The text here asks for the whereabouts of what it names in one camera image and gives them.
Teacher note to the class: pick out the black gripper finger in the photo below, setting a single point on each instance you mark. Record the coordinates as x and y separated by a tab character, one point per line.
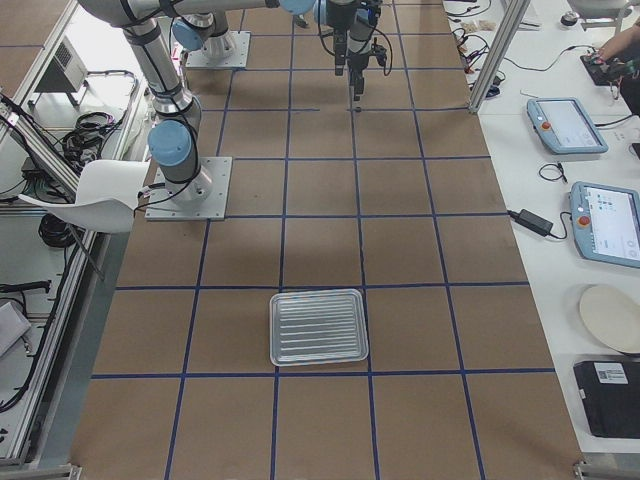
359	86
340	64
336	64
353	87

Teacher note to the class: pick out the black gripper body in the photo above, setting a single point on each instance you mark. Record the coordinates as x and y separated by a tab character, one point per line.
339	46
357	61

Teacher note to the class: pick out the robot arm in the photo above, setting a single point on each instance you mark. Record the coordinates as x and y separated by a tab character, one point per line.
203	29
173	142

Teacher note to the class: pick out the operator hand at desk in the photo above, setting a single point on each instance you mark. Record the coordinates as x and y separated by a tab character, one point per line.
613	47

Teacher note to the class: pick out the far blue teach pendant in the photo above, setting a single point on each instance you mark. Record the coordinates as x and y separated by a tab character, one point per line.
564	127

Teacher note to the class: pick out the blue teach pendant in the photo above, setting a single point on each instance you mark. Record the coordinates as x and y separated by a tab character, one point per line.
564	127
605	223

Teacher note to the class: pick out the black power adapter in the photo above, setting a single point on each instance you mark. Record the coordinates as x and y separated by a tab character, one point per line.
532	222

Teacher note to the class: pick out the grey control box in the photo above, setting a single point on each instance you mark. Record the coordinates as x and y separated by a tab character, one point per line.
66	74

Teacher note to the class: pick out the white plastic chair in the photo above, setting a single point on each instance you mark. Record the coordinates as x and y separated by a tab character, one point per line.
105	199

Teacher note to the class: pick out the near blue teach pendant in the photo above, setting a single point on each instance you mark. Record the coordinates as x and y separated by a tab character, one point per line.
605	223

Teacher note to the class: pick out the beige round plate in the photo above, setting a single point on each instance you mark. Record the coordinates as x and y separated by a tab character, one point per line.
612	317

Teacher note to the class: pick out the black flat case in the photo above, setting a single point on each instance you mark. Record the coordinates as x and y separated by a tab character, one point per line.
609	391

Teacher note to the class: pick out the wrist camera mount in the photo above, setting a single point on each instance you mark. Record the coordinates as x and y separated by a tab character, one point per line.
379	53

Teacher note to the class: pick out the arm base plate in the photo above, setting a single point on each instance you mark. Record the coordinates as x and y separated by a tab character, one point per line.
204	198
225	52

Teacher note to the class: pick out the aluminium frame post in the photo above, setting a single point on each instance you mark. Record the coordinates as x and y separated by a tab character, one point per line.
504	34

